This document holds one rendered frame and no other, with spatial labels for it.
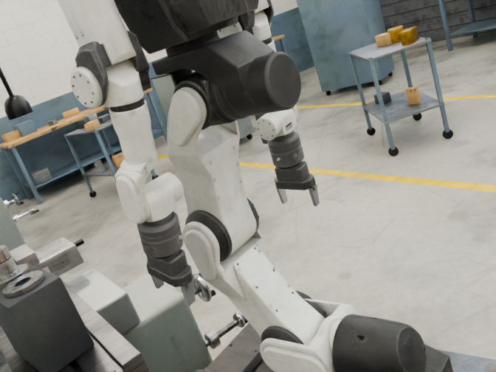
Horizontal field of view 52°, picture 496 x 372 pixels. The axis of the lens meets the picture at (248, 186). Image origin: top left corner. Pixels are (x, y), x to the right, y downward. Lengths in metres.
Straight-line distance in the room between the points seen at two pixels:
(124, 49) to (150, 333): 1.03
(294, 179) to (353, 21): 5.77
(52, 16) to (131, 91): 7.59
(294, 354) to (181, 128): 0.59
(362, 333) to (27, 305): 0.72
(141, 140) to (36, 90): 7.36
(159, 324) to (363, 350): 0.76
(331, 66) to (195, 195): 6.20
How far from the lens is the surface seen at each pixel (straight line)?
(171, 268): 1.13
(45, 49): 8.44
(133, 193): 1.02
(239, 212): 1.27
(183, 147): 1.16
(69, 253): 1.77
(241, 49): 1.05
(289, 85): 1.03
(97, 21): 0.96
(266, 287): 1.32
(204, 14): 0.99
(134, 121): 0.98
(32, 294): 1.19
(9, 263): 1.31
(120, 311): 1.66
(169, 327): 1.76
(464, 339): 2.35
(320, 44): 7.35
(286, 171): 1.41
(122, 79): 0.98
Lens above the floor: 1.49
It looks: 18 degrees down
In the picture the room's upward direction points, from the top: 19 degrees counter-clockwise
